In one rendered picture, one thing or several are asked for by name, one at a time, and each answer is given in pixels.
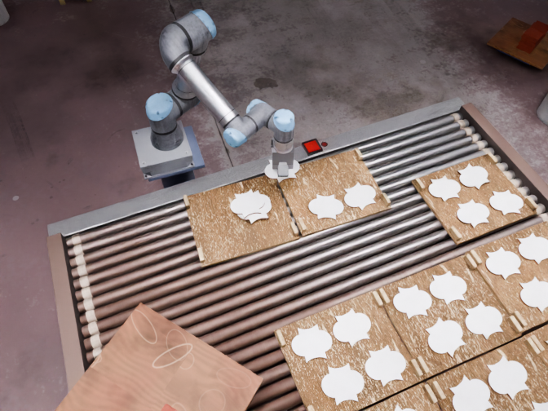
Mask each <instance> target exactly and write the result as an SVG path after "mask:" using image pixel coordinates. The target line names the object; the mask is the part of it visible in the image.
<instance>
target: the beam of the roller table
mask: <svg viewBox="0 0 548 411"><path fill-rule="evenodd" d="M463 104H464V103H463V101H462V100H461V99H460V98H459V97H457V98H454V99H449V100H446V101H444V102H441V103H438V104H433V105H431V106H428V107H425V108H420V109H418V110H415V111H412V112H409V113H405V114H402V115H399V116H396V117H392V118H389V119H386V120H383V121H380V122H376V123H373V124H370V125H367V126H362V127H360V128H357V129H354V130H349V131H347V132H344V133H342V134H339V135H334V136H331V137H329V138H326V139H321V140H318V142H319V144H320V146H321V143H322V142H326V143H327V144H328V145H327V146H326V147H323V146H321V147H322V148H323V152H319V153H316V154H313V155H311V156H308V155H307V153H306V152H305V150H304V148H303V146H299V147H297V148H294V160H295V161H297V162H298V163H299V164H301V163H304V162H306V161H310V160H313V159H316V158H318V157H323V156H326V155H329V154H331V153H334V152H338V151H341V150H344V149H347V148H351V147H354V146H356V145H359V144H363V143H367V142H369V141H372V140H375V139H379V138H382V137H384V136H388V135H392V134H395V133H397V132H400V131H402V130H407V129H410V128H413V127H415V126H420V125H422V124H425V123H428V122H433V121H435V120H438V119H441V118H443V117H447V116H449V115H451V114H454V113H458V112H459V110H460V107H461V106H462V105H463ZM268 160H272V155H271V156H268V157H263V158H260V159H258V160H255V161H250V162H247V163H245V164H242V165H239V166H234V167H232V168H229V169H226V170H221V171H219V172H216V173H213V174H210V175H206V176H203V177H200V178H197V179H193V180H190V181H187V182H184V183H180V184H177V185H174V186H171V187H168V188H163V189H161V190H158V191H155V192H150V193H148V194H145V195H143V196H140V197H135V198H132V199H130V200H127V201H122V202H119V203H117V204H113V205H109V206H106V207H104V208H100V209H97V210H93V211H91V212H87V213H85V214H80V215H78V216H74V217H72V218H69V219H65V220H61V221H59V222H56V223H51V224H48V225H47V230H48V235H49V236H52V235H55V234H57V233H61V234H62V235H63V236H64V238H65V239H67V238H70V237H72V236H74V235H77V234H83V233H85V232H89V231H92V230H95V229H97V228H102V227H105V226H108V225H110V224H113V223H117V222H120V221H123V220H126V219H130V218H133V217H135V216H138V215H141V214H146V213H148V212H151V211H154V210H158V209H160V208H163V207H166V206H171V205H173V204H176V203H179V202H181V201H183V196H184V195H187V196H189V195H192V194H196V193H199V192H204V191H208V190H211V189H215V188H220V187H223V186H227V185H230V184H234V183H240V182H242V181H246V180H249V179H255V178H258V177H260V176H263V175H265V168H266V166H268V165H269V164H270V163H269V161H268Z"/></svg>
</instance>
